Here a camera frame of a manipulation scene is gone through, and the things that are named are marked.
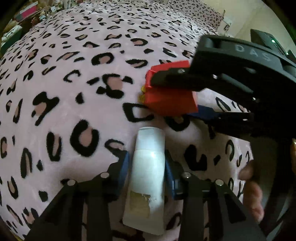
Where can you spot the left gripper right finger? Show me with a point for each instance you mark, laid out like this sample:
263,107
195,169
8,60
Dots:
228,219

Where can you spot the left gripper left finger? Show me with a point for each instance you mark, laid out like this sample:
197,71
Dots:
63,217

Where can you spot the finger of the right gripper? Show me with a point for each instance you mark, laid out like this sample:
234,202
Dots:
208,114
182,78

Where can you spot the red small box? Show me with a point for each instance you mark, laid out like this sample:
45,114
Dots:
167,101

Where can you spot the white cream tube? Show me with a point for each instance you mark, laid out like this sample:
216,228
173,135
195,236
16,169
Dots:
144,206

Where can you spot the right hand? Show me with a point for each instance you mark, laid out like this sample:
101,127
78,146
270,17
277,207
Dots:
253,195

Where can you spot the right leopard print pillow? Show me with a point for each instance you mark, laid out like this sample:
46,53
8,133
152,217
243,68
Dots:
200,11

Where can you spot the pink leopard print blanket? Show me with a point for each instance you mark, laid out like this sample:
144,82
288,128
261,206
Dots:
70,102

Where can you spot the cluttered side shelf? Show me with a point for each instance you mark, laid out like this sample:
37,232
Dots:
15,12

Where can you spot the wall power socket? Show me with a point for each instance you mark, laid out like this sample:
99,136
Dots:
228,23

